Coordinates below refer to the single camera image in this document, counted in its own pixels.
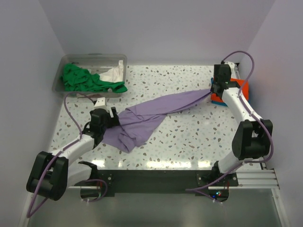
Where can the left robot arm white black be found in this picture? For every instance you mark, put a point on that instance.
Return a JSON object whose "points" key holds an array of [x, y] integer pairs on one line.
{"points": [[55, 181]]}

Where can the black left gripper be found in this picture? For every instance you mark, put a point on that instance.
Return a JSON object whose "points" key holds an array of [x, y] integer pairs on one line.
{"points": [[113, 121]]}

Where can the green t shirt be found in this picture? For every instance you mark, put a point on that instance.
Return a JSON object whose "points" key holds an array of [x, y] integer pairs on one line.
{"points": [[78, 79]]}

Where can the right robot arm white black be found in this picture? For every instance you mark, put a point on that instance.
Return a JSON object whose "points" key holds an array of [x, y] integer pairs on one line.
{"points": [[252, 139]]}

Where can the clear plastic bin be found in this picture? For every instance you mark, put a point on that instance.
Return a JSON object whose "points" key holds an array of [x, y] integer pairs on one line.
{"points": [[96, 63]]}

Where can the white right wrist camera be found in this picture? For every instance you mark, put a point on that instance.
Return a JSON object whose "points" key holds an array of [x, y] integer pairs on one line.
{"points": [[232, 65]]}

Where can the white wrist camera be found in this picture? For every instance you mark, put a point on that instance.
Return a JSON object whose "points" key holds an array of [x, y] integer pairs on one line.
{"points": [[232, 65], [100, 103]]}

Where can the white t shirt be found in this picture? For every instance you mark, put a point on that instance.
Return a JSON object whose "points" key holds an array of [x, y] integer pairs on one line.
{"points": [[114, 74]]}

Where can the purple t shirt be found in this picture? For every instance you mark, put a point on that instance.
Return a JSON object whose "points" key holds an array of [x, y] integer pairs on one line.
{"points": [[138, 122]]}

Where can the teal folded t shirt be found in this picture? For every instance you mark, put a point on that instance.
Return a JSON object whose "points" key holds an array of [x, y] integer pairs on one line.
{"points": [[215, 99]]}

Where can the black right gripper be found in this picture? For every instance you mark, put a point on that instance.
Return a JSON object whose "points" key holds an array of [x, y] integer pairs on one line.
{"points": [[211, 87]]}

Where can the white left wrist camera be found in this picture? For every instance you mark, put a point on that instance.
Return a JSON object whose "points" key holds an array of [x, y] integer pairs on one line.
{"points": [[100, 103]]}

